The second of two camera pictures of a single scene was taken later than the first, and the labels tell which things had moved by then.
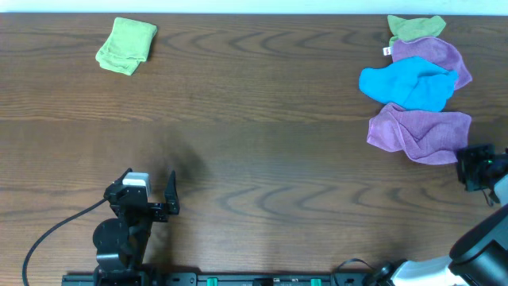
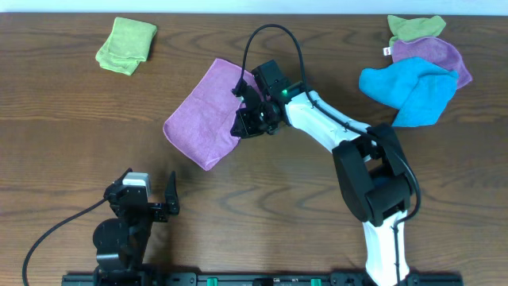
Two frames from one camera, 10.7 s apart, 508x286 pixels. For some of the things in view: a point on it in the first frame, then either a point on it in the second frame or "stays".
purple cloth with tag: [433, 49] stays
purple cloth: [432, 137] → [201, 122]
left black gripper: [148, 205] stays
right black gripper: [467, 168] → [246, 117]
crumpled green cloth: [414, 28] stays
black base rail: [225, 279] stays
